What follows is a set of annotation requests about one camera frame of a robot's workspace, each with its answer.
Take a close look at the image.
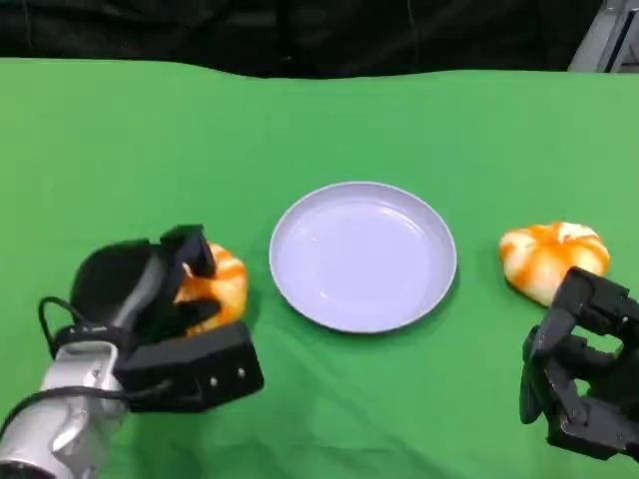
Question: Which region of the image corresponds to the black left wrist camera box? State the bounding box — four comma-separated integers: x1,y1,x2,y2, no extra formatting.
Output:
113,321,265,414

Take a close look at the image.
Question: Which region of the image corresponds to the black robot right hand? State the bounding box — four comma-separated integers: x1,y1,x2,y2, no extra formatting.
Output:
518,265,639,463

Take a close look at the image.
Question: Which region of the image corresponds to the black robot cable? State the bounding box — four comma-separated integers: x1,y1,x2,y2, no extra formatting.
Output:
38,296,109,361
0,377,174,431

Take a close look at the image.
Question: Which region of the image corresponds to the lilac plate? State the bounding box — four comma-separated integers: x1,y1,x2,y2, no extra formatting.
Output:
269,181,458,335

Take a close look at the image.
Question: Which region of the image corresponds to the black backdrop curtain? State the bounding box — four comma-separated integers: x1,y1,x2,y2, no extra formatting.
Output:
0,0,639,80

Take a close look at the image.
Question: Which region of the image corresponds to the grey metal frame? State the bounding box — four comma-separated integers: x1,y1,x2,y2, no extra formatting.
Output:
567,0,639,74

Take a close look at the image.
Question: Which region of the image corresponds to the green cloth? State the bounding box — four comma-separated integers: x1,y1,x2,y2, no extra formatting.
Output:
0,57,639,479

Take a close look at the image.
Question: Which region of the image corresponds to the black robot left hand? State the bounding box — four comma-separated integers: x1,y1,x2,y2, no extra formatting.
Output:
69,224,224,350

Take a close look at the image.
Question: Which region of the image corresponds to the orange and white bread roll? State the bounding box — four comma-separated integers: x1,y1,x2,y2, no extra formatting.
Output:
172,242,250,338
498,220,611,306

